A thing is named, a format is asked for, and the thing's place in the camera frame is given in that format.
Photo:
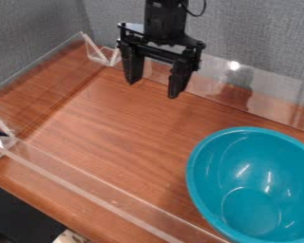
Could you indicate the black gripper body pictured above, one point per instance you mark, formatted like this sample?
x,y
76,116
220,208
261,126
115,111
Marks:
x,y
159,38

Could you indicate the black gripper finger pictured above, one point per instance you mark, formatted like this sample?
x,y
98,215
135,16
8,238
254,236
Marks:
x,y
183,66
132,62

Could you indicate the blue plastic bowl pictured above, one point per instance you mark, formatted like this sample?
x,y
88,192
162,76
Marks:
x,y
246,183

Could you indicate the clear acrylic left barrier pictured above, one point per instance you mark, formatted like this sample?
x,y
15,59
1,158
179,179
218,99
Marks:
x,y
75,41

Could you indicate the clear acrylic barrier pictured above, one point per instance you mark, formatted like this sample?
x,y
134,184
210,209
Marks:
x,y
230,92
75,41
159,222

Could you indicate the clear acrylic back barrier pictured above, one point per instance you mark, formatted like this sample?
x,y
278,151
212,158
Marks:
x,y
230,92

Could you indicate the clear acrylic front barrier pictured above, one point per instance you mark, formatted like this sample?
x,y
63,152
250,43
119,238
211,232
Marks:
x,y
159,222

